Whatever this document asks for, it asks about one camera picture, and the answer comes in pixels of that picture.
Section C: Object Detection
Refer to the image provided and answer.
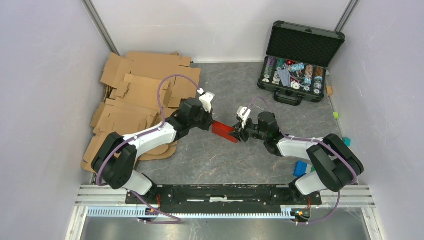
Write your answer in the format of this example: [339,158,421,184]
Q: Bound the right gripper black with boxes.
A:
[228,116,268,143]

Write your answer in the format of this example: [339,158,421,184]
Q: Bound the red paper box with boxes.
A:
[211,120,238,143]

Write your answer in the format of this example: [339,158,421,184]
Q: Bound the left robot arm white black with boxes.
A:
[91,92,214,204]

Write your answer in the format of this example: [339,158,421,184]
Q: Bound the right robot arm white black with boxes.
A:
[230,107,365,204]

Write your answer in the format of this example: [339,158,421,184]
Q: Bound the stack of flat brown cardboard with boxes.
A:
[81,51,201,172]

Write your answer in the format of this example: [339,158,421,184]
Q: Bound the blue toy block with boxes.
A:
[293,160,308,178]

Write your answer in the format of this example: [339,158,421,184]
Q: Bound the black poker chip case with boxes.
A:
[257,21,346,106]

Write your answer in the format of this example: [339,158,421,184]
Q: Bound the small brown wooden block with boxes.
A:
[326,86,333,96]

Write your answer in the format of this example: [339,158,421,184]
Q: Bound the teal cube block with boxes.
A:
[342,137,351,147]

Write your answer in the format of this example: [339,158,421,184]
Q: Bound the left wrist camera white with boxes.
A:
[197,88,215,113]

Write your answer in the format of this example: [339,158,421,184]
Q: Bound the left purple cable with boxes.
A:
[95,74,203,186]

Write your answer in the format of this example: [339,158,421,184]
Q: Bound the purple cable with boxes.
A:
[95,74,203,186]
[246,96,359,226]

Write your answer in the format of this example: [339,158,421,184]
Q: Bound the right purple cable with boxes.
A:
[246,96,359,226]

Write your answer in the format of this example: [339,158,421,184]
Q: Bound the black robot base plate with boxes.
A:
[143,184,322,214]

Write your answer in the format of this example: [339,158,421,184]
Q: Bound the aluminium frame rail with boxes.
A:
[65,184,384,240]

